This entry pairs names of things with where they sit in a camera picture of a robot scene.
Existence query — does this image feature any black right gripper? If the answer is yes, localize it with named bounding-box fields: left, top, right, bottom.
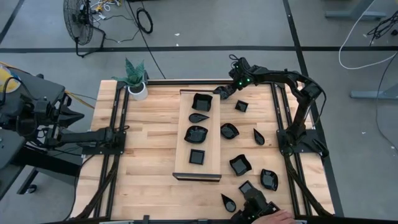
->
left=224, top=59, right=260, bottom=97

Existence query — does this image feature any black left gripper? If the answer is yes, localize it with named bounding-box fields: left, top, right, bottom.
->
left=34, top=93, right=85, bottom=141

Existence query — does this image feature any black leaf-shaped plate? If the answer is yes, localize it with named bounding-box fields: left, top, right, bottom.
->
left=260, top=169, right=279, bottom=192
left=213, top=85, right=236, bottom=101
left=183, top=125, right=209, bottom=144
left=220, top=123, right=240, bottom=140

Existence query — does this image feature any black teardrop plate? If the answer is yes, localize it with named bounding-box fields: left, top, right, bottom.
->
left=188, top=113, right=210, bottom=124
left=253, top=128, right=266, bottom=146
left=221, top=193, right=237, bottom=213

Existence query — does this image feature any long wooden tray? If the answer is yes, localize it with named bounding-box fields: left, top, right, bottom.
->
left=172, top=89, right=223, bottom=182

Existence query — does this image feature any black side table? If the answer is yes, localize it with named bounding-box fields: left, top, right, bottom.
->
left=0, top=67, right=82, bottom=202

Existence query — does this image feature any green plant white pot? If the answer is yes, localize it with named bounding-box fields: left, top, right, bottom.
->
left=112, top=57, right=149, bottom=101

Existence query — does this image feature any black floor fan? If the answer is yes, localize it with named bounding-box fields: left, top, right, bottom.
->
left=63, top=0, right=106, bottom=58

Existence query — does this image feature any white power strip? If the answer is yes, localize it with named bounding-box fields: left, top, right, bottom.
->
left=90, top=0, right=123, bottom=20

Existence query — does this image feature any person's hand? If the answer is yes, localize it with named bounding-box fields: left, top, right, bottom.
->
left=251, top=209, right=296, bottom=224

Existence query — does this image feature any grey desk foot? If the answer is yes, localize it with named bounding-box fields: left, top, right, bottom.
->
left=350, top=82, right=398, bottom=100
left=325, top=0, right=388, bottom=21

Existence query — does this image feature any yellow cable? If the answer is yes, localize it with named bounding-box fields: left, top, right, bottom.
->
left=67, top=91, right=96, bottom=110

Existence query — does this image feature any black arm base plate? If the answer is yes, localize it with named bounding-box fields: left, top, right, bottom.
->
left=276, top=129, right=328, bottom=154
left=81, top=130, right=127, bottom=156

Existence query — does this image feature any black aluminium table frame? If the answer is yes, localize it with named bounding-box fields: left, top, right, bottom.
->
left=70, top=78, right=336, bottom=224

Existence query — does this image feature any black sleeved cable bundle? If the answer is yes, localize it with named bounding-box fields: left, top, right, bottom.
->
left=284, top=152, right=332, bottom=217
left=73, top=154, right=121, bottom=220

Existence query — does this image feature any long thin black cable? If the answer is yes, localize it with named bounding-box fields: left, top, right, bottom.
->
left=126, top=0, right=167, bottom=80

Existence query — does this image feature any coiled black cable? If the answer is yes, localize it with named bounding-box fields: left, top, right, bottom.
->
left=136, top=7, right=154, bottom=35

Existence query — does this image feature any white floor cable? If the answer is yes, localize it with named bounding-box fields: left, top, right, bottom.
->
left=338, top=0, right=398, bottom=70

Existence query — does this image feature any thin black floor cable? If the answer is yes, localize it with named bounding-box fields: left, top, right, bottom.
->
left=375, top=51, right=398, bottom=153

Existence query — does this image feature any black cable tangle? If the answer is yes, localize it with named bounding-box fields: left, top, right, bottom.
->
left=366, top=11, right=398, bottom=46

